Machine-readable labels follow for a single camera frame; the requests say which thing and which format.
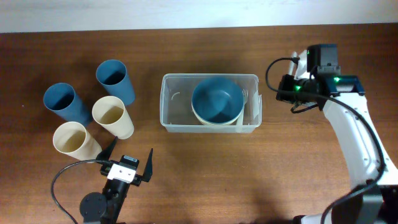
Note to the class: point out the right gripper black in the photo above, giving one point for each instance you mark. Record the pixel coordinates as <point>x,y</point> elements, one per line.
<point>286,80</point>

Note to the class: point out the blue cup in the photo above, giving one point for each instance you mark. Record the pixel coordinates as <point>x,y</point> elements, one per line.
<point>62,99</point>
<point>113,76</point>

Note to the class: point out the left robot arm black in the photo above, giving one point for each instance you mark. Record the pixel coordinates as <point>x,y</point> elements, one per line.
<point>105,206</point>

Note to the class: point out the clear plastic container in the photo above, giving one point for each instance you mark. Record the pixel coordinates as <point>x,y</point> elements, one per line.
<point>176,113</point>

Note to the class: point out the white plastic spoon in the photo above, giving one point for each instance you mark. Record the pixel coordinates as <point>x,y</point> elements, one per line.
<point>292,64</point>

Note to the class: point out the cream cup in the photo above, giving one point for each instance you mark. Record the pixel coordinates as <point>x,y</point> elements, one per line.
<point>111,113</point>
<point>72,138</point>

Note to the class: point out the blue bowl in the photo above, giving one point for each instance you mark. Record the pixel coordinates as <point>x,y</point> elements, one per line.
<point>217,99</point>

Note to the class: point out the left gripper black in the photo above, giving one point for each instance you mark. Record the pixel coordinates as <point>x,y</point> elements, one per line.
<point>148,170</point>

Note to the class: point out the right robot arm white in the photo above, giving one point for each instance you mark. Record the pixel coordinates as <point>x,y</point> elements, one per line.
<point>373,176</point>

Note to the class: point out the white plastic fork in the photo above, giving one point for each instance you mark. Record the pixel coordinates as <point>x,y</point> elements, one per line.
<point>239,122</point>

